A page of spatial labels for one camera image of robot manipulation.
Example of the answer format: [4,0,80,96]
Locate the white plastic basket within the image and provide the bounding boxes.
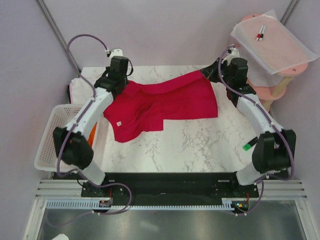
[34,104,82,172]

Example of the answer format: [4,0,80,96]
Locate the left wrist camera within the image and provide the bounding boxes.
[105,48,124,59]

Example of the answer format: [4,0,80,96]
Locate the white foam sheet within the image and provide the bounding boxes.
[230,9,319,75]

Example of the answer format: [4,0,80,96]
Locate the paper sheets on shelf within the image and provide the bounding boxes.
[247,60,283,88]

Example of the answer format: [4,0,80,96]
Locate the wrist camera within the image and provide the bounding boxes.
[223,47,240,61]
[105,48,124,59]

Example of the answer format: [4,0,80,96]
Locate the green highlighter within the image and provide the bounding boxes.
[242,137,258,151]

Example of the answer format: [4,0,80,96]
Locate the white cable duct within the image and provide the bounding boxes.
[45,199,235,211]

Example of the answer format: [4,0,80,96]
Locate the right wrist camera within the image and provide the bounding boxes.
[223,47,240,61]

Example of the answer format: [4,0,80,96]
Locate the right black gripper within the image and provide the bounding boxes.
[200,57,233,87]

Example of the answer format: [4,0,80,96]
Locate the folded white t shirt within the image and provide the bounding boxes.
[69,78,93,106]

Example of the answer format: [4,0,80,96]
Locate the red capped marker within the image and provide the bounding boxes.
[255,25,264,41]

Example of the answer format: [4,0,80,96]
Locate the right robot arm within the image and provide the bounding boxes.
[200,57,296,197]

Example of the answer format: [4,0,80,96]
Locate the pink tiered shelf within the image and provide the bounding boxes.
[230,15,310,109]

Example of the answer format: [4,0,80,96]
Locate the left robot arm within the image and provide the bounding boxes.
[52,56,133,197]

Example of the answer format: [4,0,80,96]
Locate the orange t shirt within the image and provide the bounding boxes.
[87,123,98,149]

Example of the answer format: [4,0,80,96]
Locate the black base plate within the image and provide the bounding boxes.
[81,172,259,204]

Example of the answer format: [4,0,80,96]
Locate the magenta t shirt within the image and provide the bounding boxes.
[103,70,218,143]

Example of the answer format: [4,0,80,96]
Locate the black capped marker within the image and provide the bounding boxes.
[258,25,267,41]

